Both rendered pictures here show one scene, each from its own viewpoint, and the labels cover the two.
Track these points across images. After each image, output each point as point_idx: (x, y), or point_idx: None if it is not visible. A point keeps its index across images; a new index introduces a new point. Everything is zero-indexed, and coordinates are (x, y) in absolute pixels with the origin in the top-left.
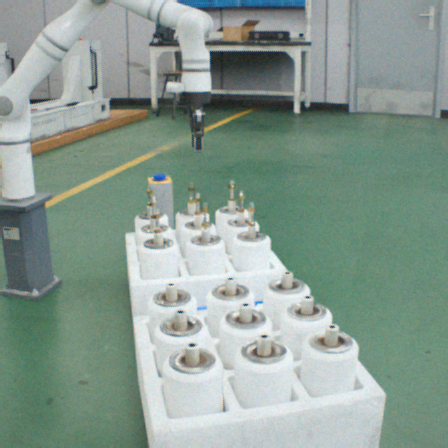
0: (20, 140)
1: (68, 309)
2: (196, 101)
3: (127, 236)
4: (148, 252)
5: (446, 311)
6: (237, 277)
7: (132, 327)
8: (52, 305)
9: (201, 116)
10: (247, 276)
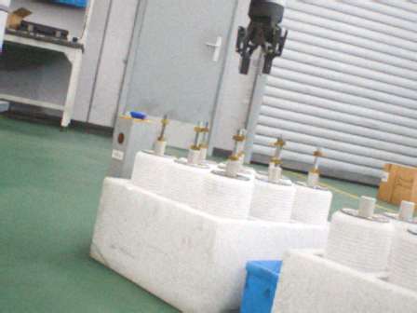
0: (4, 5)
1: (35, 273)
2: (275, 15)
3: (114, 180)
4: (231, 182)
5: None
6: (314, 228)
7: (155, 297)
8: (3, 267)
9: (285, 32)
10: (322, 228)
